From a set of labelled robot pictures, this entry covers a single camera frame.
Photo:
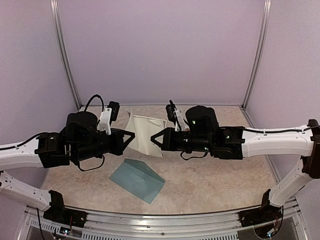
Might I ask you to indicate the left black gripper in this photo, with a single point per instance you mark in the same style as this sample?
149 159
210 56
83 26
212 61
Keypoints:
119 146

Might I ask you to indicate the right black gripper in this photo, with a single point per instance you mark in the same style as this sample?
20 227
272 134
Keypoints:
168 145

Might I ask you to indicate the ornate bordered letter sheet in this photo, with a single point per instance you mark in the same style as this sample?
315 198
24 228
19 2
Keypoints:
144 127

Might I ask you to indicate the teal paper envelope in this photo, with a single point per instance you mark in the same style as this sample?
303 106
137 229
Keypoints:
139 179

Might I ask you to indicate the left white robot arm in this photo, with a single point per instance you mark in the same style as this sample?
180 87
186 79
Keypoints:
21 156

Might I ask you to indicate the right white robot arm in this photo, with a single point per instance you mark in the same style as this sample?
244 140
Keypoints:
303 141

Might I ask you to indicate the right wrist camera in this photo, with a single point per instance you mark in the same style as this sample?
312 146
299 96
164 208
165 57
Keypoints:
175 116

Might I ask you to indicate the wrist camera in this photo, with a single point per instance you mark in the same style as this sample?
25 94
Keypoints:
175 116
108 115

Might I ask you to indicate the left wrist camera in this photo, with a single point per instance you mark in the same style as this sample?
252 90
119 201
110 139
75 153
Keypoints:
108 115

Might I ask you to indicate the front aluminium rail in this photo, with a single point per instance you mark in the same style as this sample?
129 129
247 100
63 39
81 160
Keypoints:
221 225

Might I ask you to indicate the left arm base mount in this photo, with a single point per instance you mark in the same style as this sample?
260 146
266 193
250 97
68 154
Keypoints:
65 212

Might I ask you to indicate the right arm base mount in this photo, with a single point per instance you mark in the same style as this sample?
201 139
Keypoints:
265 213

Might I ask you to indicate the left aluminium frame post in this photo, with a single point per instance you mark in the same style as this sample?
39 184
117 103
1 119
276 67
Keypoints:
54 5

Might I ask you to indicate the aluminium frame post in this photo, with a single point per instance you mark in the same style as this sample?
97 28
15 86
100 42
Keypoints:
54 5
258 53

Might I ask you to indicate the right aluminium frame post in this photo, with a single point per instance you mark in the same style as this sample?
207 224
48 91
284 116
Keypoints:
258 53

